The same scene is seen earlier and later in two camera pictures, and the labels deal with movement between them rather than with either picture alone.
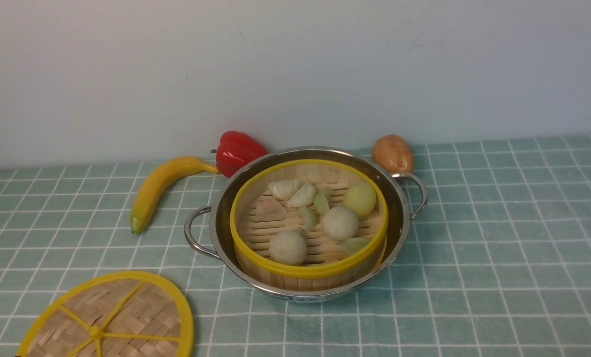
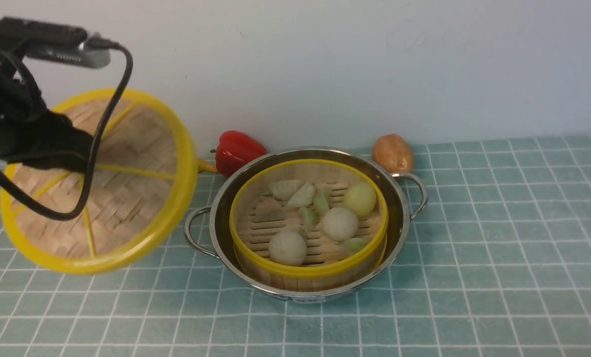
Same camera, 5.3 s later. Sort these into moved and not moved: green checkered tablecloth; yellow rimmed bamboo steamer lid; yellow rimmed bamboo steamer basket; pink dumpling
Moved: yellow rimmed bamboo steamer lid
Not moved: yellow rimmed bamboo steamer basket; green checkered tablecloth; pink dumpling
